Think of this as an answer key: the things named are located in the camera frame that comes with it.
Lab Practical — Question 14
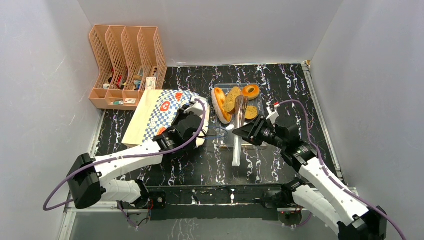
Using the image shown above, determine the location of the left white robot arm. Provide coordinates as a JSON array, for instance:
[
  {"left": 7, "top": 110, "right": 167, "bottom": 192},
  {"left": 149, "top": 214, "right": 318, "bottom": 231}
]
[{"left": 66, "top": 99, "right": 206, "bottom": 209}]

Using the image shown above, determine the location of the green white glue tube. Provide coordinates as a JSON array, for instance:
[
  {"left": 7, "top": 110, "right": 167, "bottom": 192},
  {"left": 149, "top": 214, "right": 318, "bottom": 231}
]
[{"left": 112, "top": 100, "right": 124, "bottom": 105}]

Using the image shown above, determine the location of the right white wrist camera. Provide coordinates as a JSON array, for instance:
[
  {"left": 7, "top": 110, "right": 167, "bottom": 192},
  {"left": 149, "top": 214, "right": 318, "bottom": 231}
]
[{"left": 266, "top": 103, "right": 280, "bottom": 125}]

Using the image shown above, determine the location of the blue checkered paper bag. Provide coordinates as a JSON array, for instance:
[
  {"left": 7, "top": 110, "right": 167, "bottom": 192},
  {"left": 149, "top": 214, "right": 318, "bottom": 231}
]
[{"left": 122, "top": 90, "right": 214, "bottom": 148}]

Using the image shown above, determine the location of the orange fake donut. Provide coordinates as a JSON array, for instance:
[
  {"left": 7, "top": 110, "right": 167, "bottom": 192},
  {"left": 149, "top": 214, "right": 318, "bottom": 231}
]
[{"left": 241, "top": 84, "right": 261, "bottom": 101}]

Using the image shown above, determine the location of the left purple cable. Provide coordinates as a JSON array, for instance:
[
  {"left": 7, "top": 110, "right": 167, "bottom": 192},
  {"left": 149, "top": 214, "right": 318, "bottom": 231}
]
[{"left": 43, "top": 98, "right": 208, "bottom": 212}]

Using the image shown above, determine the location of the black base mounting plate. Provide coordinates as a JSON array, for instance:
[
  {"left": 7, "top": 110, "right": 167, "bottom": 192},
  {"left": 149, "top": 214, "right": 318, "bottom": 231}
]
[{"left": 147, "top": 184, "right": 288, "bottom": 221}]

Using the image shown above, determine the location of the fake long baguette roll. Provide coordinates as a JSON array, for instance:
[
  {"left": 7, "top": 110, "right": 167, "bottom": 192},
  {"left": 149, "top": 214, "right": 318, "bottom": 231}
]
[{"left": 211, "top": 87, "right": 232, "bottom": 125}]

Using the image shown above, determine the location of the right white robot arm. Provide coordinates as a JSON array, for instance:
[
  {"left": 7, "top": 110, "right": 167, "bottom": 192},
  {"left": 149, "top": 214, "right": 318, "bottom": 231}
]
[{"left": 233, "top": 115, "right": 387, "bottom": 240}]

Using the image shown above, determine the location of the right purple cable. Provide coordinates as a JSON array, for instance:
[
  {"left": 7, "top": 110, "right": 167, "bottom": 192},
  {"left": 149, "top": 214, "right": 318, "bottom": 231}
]
[{"left": 274, "top": 99, "right": 407, "bottom": 240}]

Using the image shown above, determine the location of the red small box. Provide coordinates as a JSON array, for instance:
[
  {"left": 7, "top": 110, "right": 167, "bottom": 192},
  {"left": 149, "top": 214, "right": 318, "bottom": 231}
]
[{"left": 116, "top": 75, "right": 123, "bottom": 89}]

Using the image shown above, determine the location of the purple cable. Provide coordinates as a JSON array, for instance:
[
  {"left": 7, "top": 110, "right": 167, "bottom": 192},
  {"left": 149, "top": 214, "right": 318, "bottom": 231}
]
[
  {"left": 274, "top": 99, "right": 407, "bottom": 240},
  {"left": 43, "top": 98, "right": 208, "bottom": 212}
]

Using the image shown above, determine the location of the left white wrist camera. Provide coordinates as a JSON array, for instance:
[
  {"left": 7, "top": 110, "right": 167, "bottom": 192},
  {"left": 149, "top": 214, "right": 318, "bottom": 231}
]
[{"left": 184, "top": 99, "right": 208, "bottom": 117}]

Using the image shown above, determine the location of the small white card box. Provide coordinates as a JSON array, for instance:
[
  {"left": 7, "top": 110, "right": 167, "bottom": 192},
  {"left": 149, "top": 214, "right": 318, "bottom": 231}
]
[{"left": 124, "top": 98, "right": 137, "bottom": 105}]

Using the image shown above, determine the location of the fake crusted bread slice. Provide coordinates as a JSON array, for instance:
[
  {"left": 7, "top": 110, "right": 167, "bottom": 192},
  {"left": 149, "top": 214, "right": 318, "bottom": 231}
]
[{"left": 223, "top": 86, "right": 242, "bottom": 114}]

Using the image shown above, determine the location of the white stapler box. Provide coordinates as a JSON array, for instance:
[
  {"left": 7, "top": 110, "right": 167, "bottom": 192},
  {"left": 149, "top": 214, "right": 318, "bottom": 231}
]
[{"left": 145, "top": 77, "right": 157, "bottom": 90}]

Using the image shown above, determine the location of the fake herb bread slice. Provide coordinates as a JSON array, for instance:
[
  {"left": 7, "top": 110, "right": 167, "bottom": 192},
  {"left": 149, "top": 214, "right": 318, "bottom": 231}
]
[{"left": 244, "top": 105, "right": 259, "bottom": 120}]

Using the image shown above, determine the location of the peach plastic file organizer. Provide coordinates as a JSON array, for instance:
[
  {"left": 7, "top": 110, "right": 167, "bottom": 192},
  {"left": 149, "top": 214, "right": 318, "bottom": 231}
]
[{"left": 89, "top": 25, "right": 168, "bottom": 111}]

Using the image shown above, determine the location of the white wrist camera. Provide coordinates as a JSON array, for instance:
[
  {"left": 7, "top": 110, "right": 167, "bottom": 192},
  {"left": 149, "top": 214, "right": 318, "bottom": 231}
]
[
  {"left": 184, "top": 99, "right": 208, "bottom": 117},
  {"left": 266, "top": 103, "right": 280, "bottom": 125}
]

